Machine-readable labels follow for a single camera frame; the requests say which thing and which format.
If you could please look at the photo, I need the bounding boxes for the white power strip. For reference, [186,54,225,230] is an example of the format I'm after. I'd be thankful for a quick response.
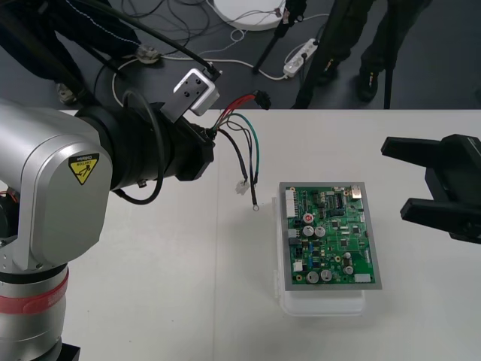
[283,37,320,80]

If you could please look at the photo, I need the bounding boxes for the green circuit board grey frame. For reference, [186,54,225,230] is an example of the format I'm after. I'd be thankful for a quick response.
[278,181,384,293]

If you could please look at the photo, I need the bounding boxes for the white floor cable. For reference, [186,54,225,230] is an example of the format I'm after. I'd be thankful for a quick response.
[111,52,289,111]

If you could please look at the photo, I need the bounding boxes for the person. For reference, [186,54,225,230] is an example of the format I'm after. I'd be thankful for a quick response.
[0,0,163,106]
[317,0,433,102]

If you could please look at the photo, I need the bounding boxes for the black floor cables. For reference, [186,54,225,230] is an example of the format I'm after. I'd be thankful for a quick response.
[123,0,226,57]

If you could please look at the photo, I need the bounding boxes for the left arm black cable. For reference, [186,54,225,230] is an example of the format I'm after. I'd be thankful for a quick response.
[93,0,223,206]

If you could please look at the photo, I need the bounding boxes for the white round base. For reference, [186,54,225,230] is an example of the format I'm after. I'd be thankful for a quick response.
[212,0,287,32]

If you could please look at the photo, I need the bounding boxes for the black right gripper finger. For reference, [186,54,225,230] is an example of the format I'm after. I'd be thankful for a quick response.
[380,136,445,168]
[399,198,473,235]

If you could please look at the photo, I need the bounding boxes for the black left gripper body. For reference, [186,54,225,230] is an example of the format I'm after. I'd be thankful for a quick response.
[171,118,216,184]

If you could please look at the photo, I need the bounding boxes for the milky plastic box with lid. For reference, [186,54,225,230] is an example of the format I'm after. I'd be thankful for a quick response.
[271,184,367,318]

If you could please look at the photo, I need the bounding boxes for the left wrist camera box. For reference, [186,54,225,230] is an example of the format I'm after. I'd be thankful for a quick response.
[161,68,222,123]

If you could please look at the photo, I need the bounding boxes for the red black green cable bundle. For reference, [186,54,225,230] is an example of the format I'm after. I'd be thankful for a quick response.
[204,89,273,211]

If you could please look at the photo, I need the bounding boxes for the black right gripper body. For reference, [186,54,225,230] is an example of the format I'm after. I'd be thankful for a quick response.
[424,134,481,245]

